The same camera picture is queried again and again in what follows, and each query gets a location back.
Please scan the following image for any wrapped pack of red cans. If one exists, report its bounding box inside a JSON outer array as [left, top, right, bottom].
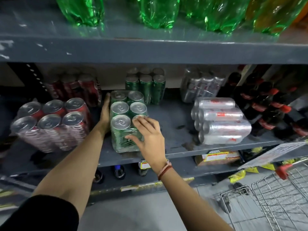
[[47, 72, 103, 107], [10, 97, 92, 153]]

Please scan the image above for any dark bottle with yellow label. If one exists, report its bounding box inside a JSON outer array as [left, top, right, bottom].
[[138, 160, 151, 176]]

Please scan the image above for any pack of green cans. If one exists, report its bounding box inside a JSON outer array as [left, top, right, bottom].
[[125, 67, 166, 105], [109, 90, 148, 154]]

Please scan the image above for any person's right forearm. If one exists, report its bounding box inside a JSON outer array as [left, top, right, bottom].
[[154, 163, 234, 231]]

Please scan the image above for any person's left forearm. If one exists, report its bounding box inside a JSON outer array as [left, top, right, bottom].
[[32, 127, 109, 219]]

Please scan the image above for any brown box with yellow label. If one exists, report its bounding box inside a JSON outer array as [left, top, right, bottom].
[[194, 150, 241, 166]]

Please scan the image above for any grey metal shelf unit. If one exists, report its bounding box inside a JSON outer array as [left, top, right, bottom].
[[0, 0, 308, 207]]

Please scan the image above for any dark bottle with blue cap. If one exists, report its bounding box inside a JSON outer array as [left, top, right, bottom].
[[113, 165, 126, 180]]

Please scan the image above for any wire shopping cart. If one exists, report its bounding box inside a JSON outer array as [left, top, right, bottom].
[[213, 156, 308, 231]]

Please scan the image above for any green plastic bottle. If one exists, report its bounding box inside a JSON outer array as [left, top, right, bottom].
[[180, 0, 208, 19], [204, 0, 251, 34], [136, 0, 181, 30], [55, 0, 105, 27], [250, 0, 308, 36]]

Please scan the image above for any orange plastic bottle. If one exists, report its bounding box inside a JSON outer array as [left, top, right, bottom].
[[292, 11, 308, 29]]

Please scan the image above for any black sleeve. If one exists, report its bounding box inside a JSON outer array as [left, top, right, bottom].
[[0, 195, 80, 231]]

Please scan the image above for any white printed sheet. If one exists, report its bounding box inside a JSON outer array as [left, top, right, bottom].
[[238, 141, 308, 169]]

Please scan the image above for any person's left hand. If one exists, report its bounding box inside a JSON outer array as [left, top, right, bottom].
[[97, 92, 111, 137]]

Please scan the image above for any wrapped pack of silver cans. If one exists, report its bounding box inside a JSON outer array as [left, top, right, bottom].
[[191, 97, 252, 145], [180, 68, 227, 104]]

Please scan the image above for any red thread bracelet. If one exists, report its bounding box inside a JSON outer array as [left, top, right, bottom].
[[158, 161, 173, 181]]

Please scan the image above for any row of dark cola bottles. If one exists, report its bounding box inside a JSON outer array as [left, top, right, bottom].
[[224, 65, 308, 142]]

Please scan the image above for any person's right hand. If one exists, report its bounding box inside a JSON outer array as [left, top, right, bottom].
[[125, 116, 169, 171]]

